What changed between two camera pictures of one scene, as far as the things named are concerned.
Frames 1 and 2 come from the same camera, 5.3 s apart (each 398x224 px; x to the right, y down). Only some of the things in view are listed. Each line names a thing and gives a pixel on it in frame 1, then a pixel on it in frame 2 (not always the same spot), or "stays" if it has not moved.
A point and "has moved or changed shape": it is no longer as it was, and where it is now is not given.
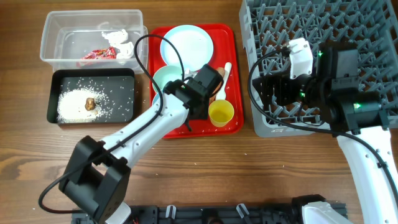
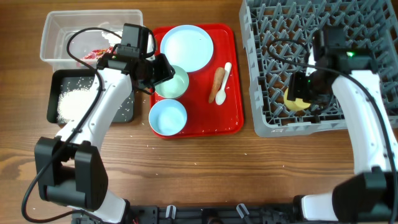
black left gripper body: (204, 112) to (157, 70)
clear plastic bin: (94, 39) stays
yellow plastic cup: (221, 112) has moved or changed shape
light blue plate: (194, 44) stays
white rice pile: (71, 107) stays
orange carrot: (212, 98) stays
